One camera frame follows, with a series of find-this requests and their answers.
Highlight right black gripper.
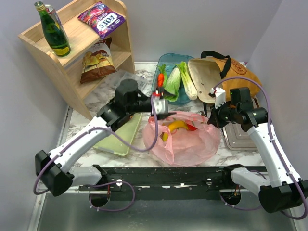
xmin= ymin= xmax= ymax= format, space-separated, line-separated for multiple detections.
xmin=208 ymin=100 xmax=239 ymax=128

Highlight red tomato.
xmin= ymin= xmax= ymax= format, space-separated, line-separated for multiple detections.
xmin=187 ymin=124 xmax=197 ymax=131

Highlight pink plastic grocery bag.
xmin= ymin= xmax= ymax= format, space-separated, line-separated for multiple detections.
xmin=150 ymin=111 xmax=221 ymax=167

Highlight napa cabbage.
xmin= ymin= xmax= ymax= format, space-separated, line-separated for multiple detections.
xmin=164 ymin=67 xmax=181 ymax=102

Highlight orange carrot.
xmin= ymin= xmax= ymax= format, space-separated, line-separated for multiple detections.
xmin=157 ymin=64 xmax=166 ymax=87

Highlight green celery stalk bunch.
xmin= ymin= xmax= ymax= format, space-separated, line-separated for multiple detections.
xmin=176 ymin=62 xmax=198 ymax=100

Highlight orange tote bag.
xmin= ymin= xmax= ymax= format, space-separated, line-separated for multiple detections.
xmin=187 ymin=51 xmax=261 ymax=113

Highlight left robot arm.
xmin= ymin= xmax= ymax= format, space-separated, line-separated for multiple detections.
xmin=35 ymin=79 xmax=172 ymax=196

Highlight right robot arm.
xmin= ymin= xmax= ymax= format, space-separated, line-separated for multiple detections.
xmin=208 ymin=87 xmax=308 ymax=213

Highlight yellow banana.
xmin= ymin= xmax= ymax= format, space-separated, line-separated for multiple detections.
xmin=161 ymin=121 xmax=188 ymax=141

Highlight silver metal tray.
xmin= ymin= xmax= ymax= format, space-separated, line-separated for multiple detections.
xmin=221 ymin=123 xmax=257 ymax=151

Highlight light green plastic basket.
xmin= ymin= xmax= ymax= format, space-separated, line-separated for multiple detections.
xmin=92 ymin=112 xmax=144 ymax=157

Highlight teal transparent plastic container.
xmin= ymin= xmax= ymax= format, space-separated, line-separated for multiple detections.
xmin=152 ymin=53 xmax=193 ymax=106

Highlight clear plastic compartment box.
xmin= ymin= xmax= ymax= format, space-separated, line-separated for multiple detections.
xmin=105 ymin=69 xmax=148 ymax=91

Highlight brown potato chips bag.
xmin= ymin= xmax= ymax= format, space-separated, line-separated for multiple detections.
xmin=80 ymin=38 xmax=117 ymax=84

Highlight wooden shelf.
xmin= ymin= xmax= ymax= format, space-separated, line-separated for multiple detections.
xmin=18 ymin=0 xmax=135 ymax=120

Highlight purple Fox's candy bag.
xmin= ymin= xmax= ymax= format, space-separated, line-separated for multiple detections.
xmin=77 ymin=2 xmax=126 ymax=39

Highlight green glass bottle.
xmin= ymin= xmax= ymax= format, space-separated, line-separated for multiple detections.
xmin=34 ymin=1 xmax=71 ymax=57

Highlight red silver soda can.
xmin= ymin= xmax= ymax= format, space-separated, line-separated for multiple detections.
xmin=45 ymin=4 xmax=63 ymax=30

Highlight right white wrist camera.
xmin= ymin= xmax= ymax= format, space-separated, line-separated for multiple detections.
xmin=209 ymin=87 xmax=226 ymax=109

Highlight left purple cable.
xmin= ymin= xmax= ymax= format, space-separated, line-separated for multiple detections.
xmin=33 ymin=96 xmax=159 ymax=212

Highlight purple cable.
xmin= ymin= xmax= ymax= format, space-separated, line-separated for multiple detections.
xmin=213 ymin=77 xmax=308 ymax=220
xmin=33 ymin=96 xmax=159 ymax=212

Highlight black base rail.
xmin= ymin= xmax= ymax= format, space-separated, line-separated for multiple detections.
xmin=79 ymin=166 xmax=270 ymax=202

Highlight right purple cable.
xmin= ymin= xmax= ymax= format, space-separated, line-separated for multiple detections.
xmin=213 ymin=77 xmax=308 ymax=220

